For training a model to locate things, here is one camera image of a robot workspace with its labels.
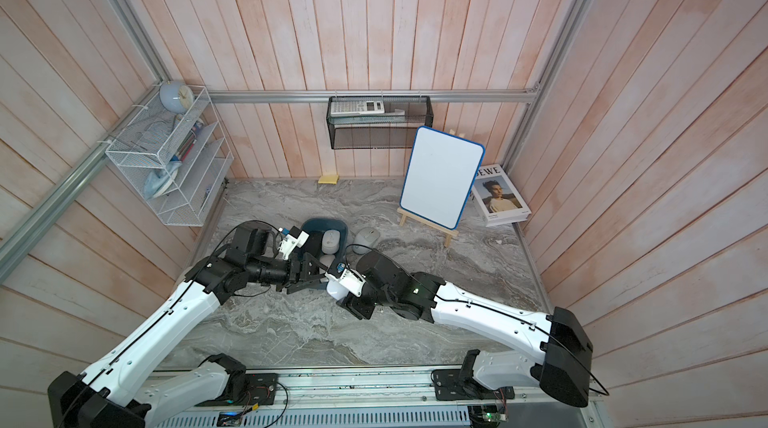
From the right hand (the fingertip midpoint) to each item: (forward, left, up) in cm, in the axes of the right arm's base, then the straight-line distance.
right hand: (345, 289), depth 74 cm
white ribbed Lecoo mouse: (+22, +9, -13) cm, 27 cm away
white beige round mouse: (+24, -3, -14) cm, 27 cm away
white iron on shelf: (+25, +52, +14) cm, 59 cm away
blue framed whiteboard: (+30, -26, +11) cm, 41 cm away
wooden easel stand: (+25, -29, -10) cm, 39 cm away
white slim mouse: (-1, +2, +3) cm, 4 cm away
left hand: (-1, +5, +5) cm, 7 cm away
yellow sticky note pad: (+55, +14, -16) cm, 59 cm away
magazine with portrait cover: (+44, -52, -14) cm, 69 cm away
